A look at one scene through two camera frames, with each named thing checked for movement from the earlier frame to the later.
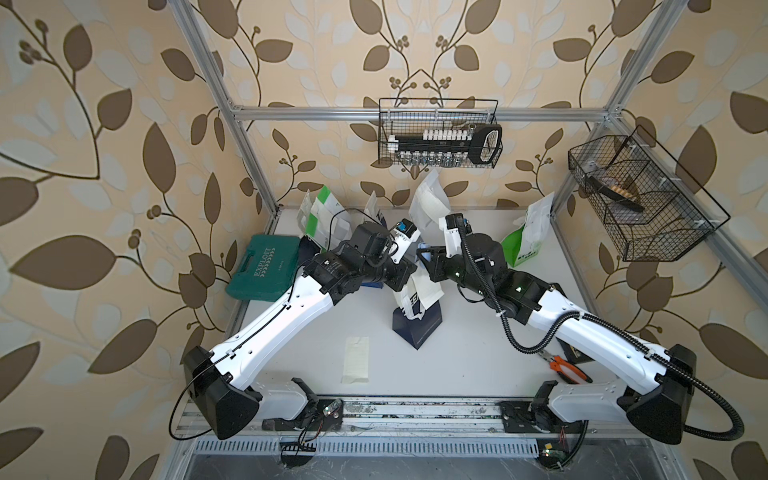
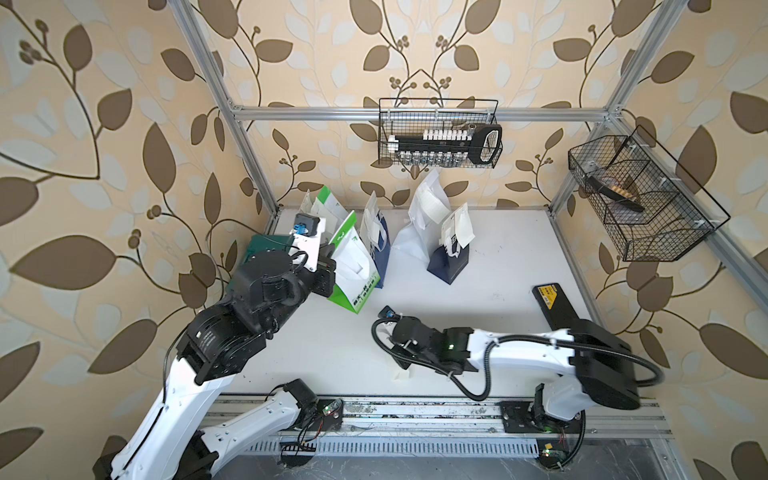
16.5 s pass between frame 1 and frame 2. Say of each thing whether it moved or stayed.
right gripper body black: moved
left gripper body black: moved
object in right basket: stayed
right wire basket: stayed
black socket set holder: stayed
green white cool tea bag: stayed
